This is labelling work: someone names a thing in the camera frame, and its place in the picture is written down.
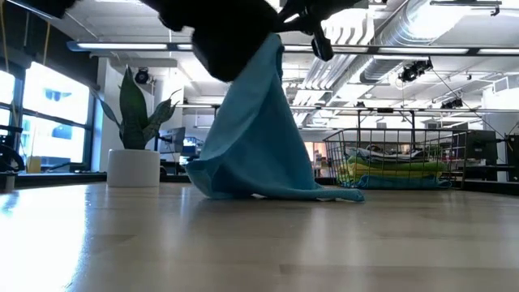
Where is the potted plant white pot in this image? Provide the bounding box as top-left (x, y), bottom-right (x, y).
top-left (97, 66), bottom-right (182, 188)

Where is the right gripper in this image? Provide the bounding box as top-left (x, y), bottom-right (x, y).
top-left (279, 0), bottom-right (368, 62)

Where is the copper wire basket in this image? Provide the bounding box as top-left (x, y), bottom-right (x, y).
top-left (323, 127), bottom-right (474, 191)

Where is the black monitor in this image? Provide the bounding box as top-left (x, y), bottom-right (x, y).
top-left (505, 134), bottom-right (519, 183)
top-left (465, 129), bottom-right (499, 165)

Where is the ceiling light strip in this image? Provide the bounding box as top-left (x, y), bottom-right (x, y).
top-left (66, 40), bottom-right (519, 57)

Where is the black spotlight cluster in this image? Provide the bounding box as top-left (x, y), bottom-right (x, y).
top-left (398, 58), bottom-right (434, 84)

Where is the light blue microfiber towel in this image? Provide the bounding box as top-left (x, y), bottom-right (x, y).
top-left (344, 174), bottom-right (453, 191)

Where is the teal microfiber towel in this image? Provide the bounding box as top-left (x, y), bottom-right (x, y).
top-left (185, 33), bottom-right (366, 203)

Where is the window with dark frame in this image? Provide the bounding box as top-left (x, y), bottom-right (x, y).
top-left (0, 60), bottom-right (101, 174)

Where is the silver ventilation duct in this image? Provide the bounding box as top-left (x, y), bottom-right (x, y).
top-left (358, 0), bottom-right (451, 84)

